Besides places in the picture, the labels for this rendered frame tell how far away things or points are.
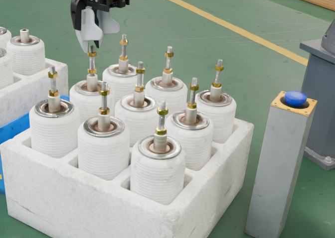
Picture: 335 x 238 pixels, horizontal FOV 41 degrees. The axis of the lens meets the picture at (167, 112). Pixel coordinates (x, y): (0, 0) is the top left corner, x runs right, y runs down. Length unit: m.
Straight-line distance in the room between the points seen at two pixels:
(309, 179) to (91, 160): 0.62
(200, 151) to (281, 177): 0.17
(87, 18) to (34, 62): 0.37
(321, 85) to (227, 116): 0.37
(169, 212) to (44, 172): 0.26
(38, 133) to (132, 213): 0.24
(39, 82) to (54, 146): 0.36
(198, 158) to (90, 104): 0.25
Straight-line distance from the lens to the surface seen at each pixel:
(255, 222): 0.98
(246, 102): 1.55
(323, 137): 1.27
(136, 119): 0.88
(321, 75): 1.23
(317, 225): 1.08
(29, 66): 1.23
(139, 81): 0.89
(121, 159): 0.82
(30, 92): 1.19
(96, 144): 0.79
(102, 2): 0.86
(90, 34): 0.89
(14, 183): 0.96
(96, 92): 0.95
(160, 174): 0.75
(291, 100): 0.84
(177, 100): 0.98
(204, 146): 0.85
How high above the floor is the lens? 0.67
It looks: 28 degrees down
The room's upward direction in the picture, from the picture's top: 5 degrees clockwise
